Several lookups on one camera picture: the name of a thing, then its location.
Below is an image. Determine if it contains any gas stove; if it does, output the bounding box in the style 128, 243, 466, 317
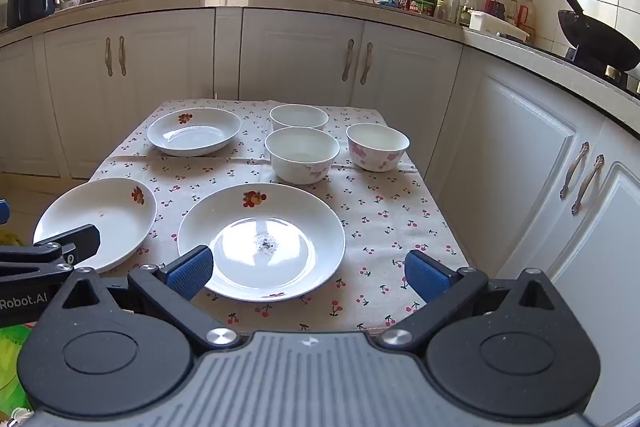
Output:
537, 44, 640, 95

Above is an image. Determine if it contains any white plastic box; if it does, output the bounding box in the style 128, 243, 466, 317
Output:
468, 10, 532, 43

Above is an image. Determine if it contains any white bowl with pink flowers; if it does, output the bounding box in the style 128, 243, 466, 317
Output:
269, 104, 330, 132
345, 122, 411, 172
264, 126, 342, 186

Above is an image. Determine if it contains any cherry-print tablecloth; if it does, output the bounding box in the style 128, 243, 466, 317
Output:
85, 99, 472, 334

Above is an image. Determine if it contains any green plastic bag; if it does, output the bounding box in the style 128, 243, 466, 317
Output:
0, 324, 36, 413

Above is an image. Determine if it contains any orange oil bottle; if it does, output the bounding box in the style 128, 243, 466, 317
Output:
517, 0, 539, 44

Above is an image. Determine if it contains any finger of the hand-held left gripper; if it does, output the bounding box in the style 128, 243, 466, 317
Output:
0, 223, 101, 280

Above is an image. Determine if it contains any black wok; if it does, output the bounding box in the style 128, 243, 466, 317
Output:
548, 0, 640, 74

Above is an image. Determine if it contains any white fruit-print plate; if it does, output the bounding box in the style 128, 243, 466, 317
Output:
33, 177, 158, 275
147, 107, 243, 157
177, 182, 347, 304

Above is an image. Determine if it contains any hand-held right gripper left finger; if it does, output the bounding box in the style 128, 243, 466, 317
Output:
60, 246, 245, 353

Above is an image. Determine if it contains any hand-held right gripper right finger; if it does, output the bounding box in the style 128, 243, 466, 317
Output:
376, 250, 558, 352

